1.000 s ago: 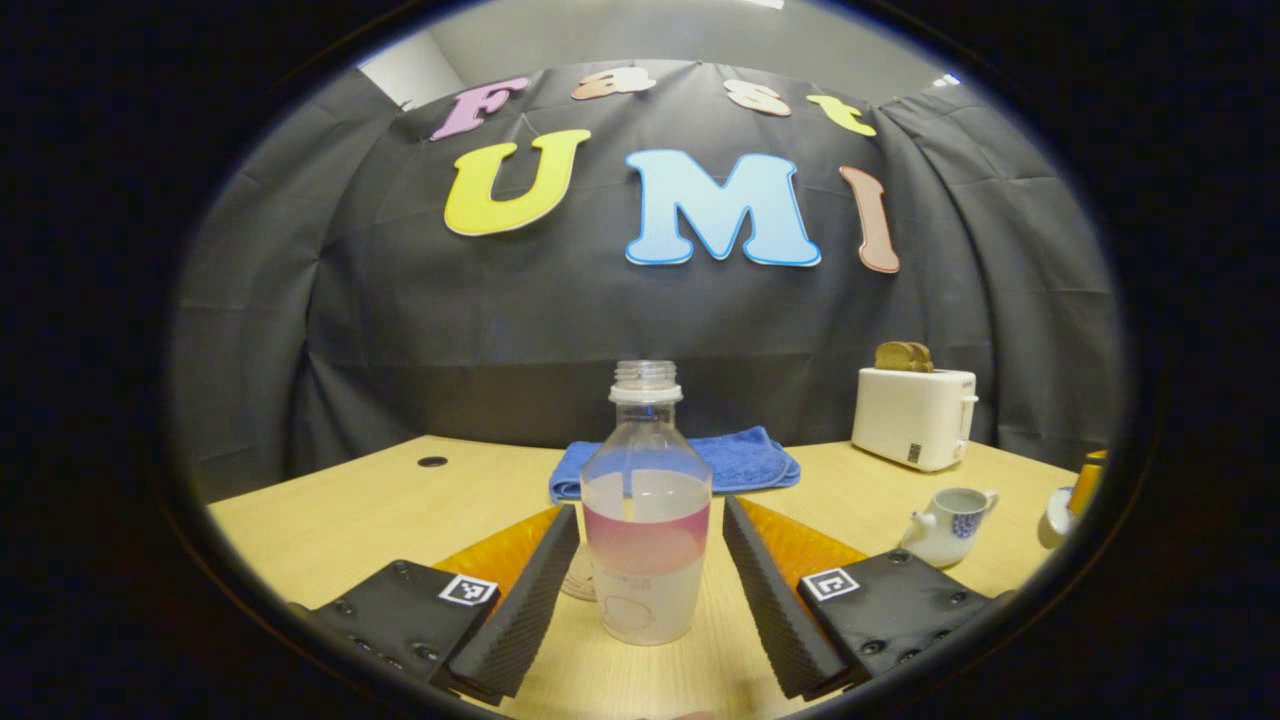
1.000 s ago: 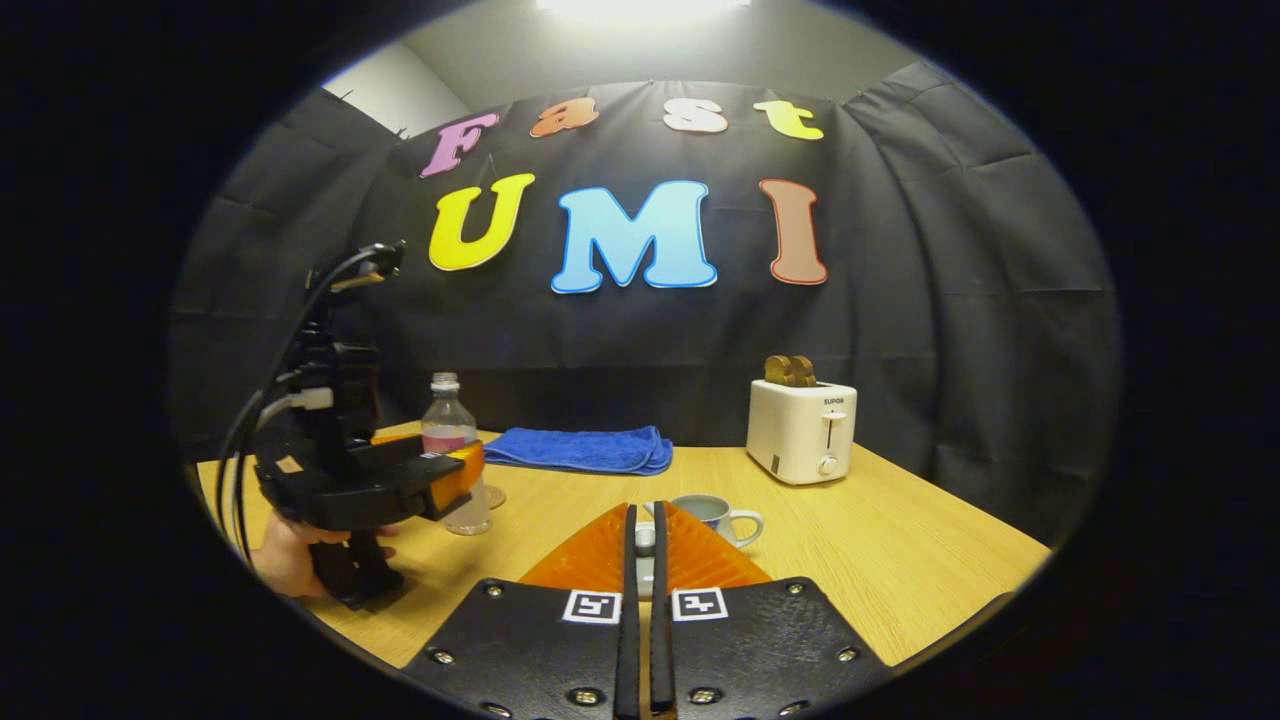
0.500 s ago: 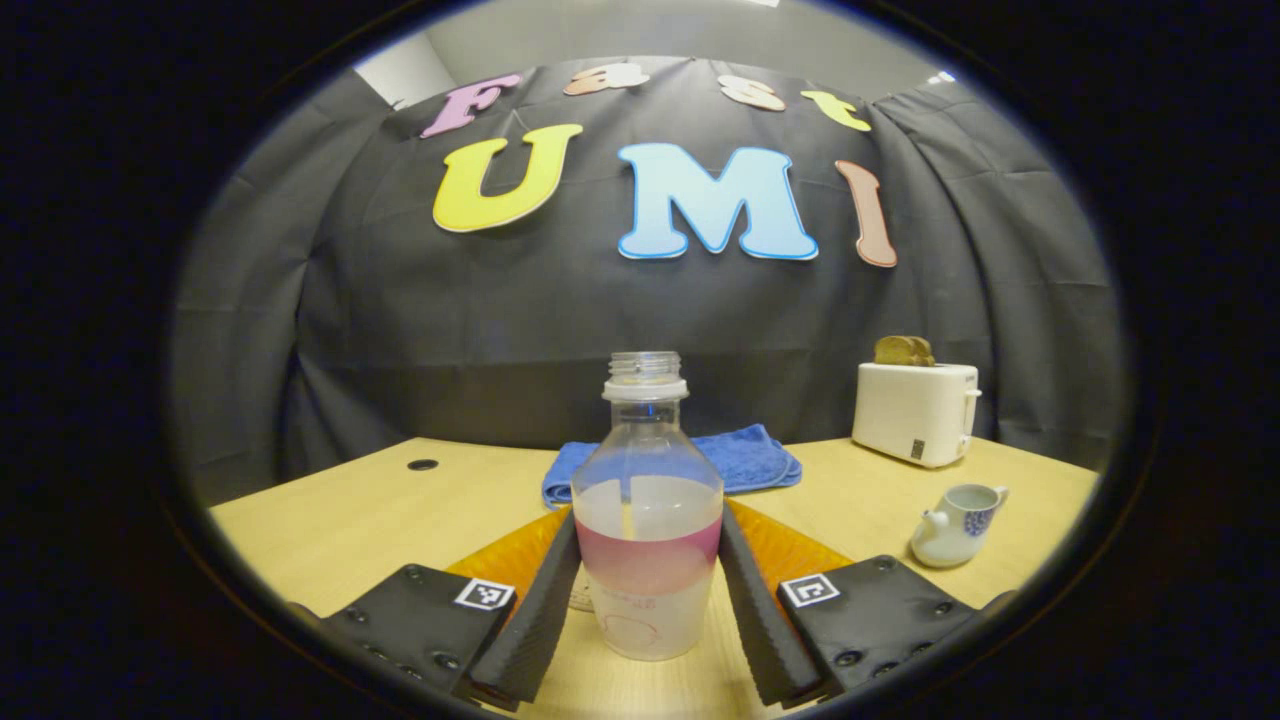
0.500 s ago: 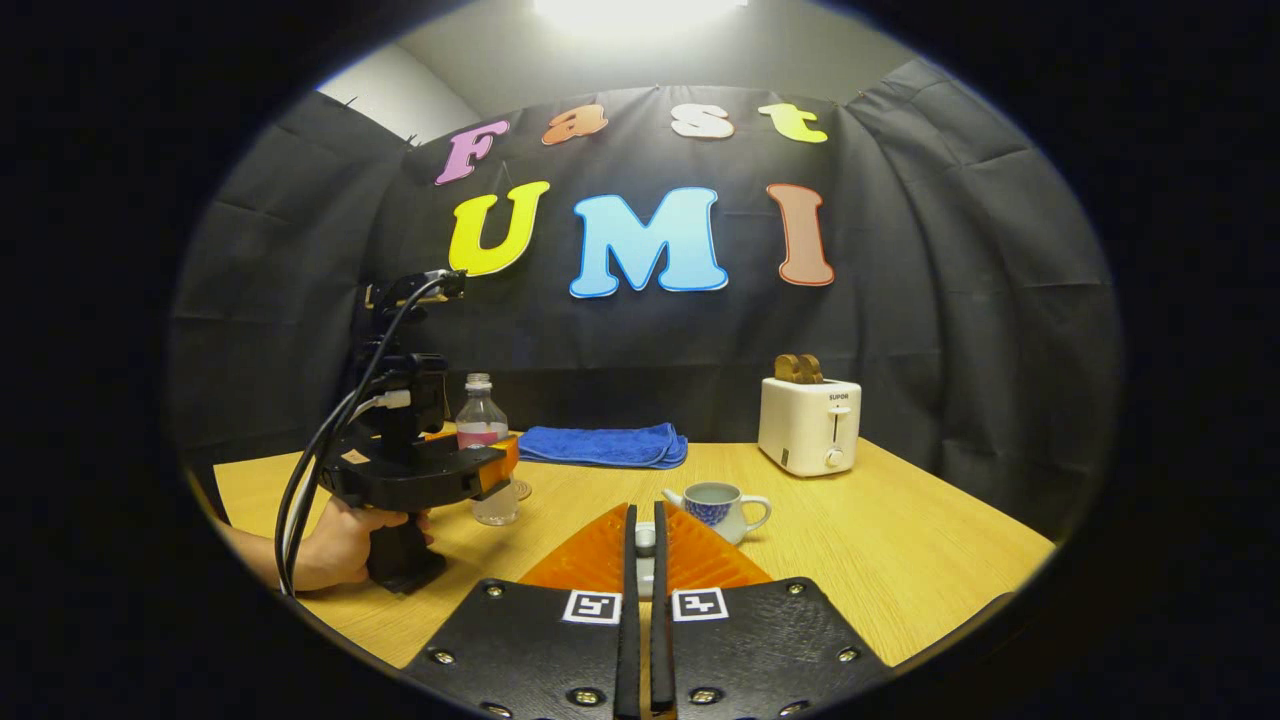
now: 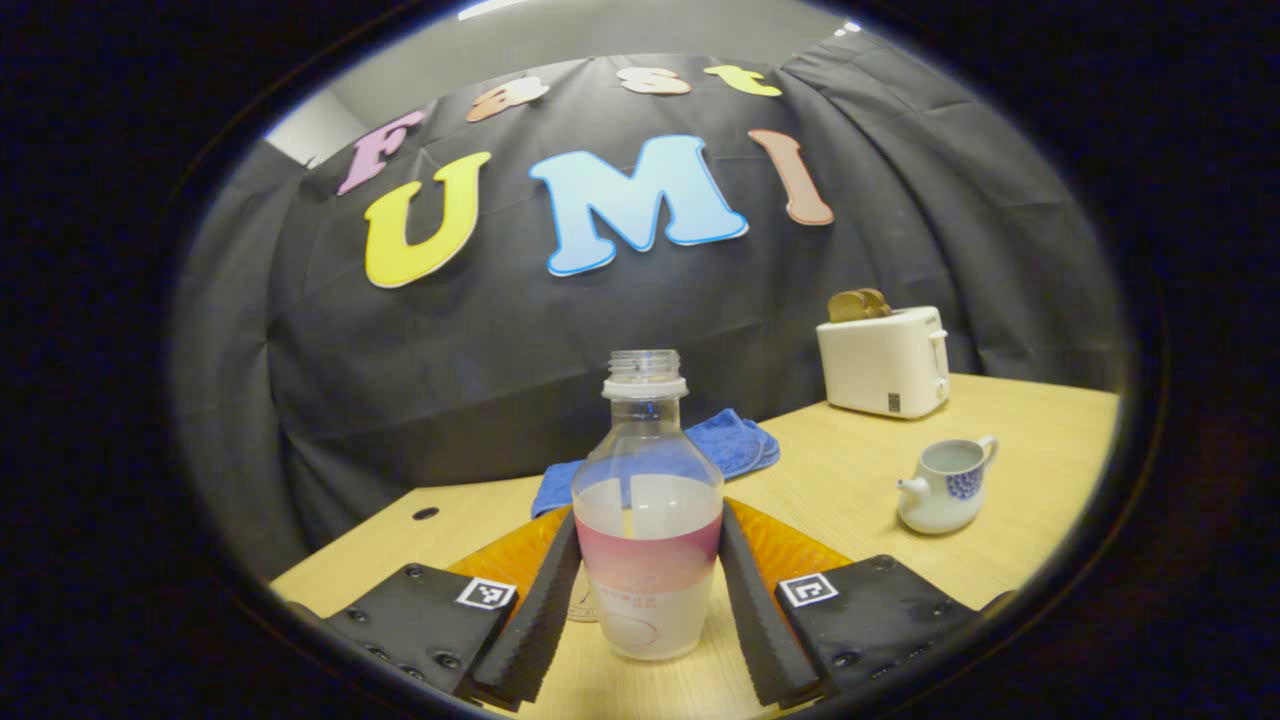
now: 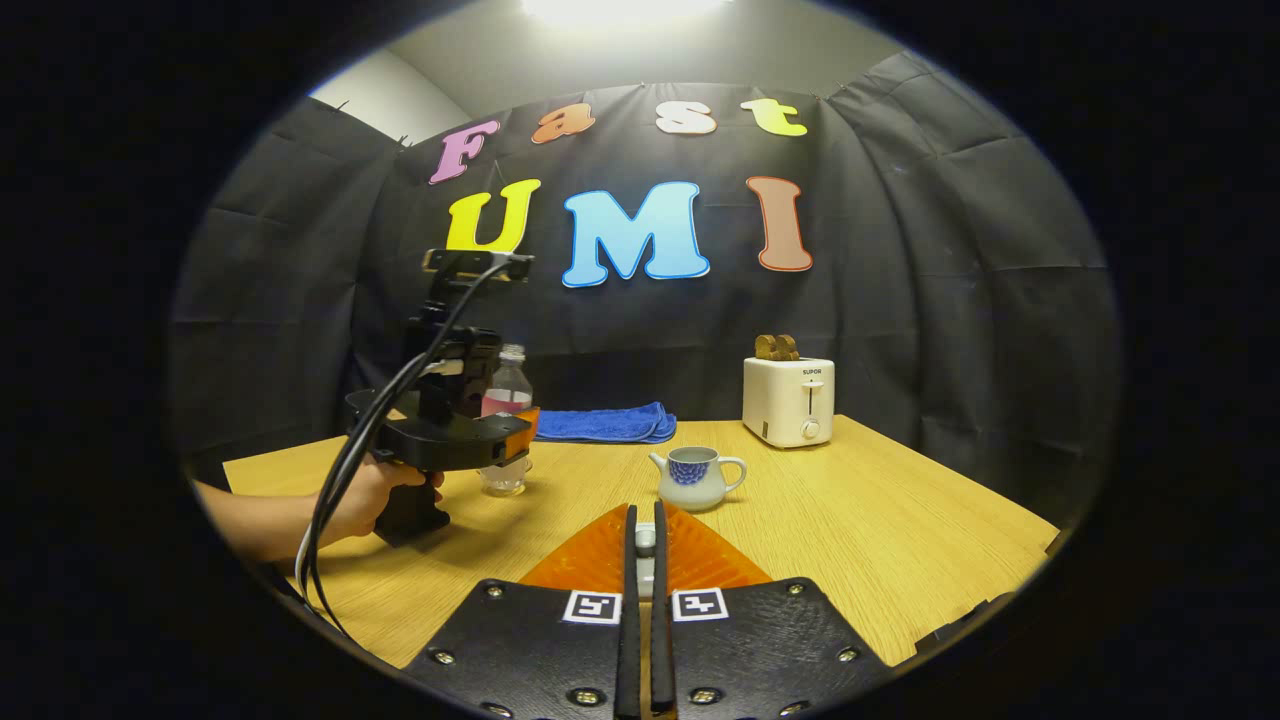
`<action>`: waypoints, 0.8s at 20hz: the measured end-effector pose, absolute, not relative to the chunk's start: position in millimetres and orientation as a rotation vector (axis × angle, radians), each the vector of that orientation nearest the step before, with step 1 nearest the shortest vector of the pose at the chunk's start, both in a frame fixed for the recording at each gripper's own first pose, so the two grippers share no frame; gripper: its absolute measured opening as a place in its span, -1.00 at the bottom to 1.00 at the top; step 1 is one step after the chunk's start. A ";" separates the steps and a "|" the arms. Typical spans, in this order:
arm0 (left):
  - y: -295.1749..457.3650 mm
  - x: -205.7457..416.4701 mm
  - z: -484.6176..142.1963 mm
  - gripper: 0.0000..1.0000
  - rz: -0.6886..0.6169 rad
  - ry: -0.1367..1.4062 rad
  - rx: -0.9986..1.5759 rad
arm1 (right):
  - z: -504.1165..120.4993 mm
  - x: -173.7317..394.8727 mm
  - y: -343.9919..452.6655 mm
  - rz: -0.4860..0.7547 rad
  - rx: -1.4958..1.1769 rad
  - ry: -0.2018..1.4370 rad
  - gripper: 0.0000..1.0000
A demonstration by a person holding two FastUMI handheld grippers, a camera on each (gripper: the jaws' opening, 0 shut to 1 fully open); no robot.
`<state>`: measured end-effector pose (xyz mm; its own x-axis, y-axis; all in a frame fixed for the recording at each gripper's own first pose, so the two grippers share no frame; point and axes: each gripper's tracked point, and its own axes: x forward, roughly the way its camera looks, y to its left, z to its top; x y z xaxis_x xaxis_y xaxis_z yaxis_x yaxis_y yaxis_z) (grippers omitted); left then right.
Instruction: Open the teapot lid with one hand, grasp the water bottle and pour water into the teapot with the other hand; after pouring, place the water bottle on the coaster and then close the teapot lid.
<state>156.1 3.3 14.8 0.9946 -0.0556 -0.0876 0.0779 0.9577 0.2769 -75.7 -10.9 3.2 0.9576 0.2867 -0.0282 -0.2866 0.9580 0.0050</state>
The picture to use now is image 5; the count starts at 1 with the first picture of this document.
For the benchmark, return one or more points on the white blue-flower teacup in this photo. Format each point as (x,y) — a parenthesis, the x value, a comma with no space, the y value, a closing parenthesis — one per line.
(940,505)

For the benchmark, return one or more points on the white toaster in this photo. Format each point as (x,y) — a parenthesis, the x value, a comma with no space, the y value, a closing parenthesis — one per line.
(880,365)

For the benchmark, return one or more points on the brown bread slice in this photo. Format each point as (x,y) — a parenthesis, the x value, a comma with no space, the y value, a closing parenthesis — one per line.
(847,306)
(880,300)

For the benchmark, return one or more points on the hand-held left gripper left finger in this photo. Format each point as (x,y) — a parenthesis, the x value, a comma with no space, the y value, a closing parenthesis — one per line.
(535,620)

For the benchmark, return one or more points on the clear plastic water bottle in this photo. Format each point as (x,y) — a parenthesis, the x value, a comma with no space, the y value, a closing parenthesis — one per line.
(648,560)

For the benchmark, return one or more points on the folded blue towel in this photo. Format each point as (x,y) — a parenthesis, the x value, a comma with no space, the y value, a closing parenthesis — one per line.
(735,445)

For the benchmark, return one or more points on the round wooden coaster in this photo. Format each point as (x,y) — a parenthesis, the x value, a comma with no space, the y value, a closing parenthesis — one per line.
(580,605)

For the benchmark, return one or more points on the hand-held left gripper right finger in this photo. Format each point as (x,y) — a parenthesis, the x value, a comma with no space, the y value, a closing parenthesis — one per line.
(765,620)

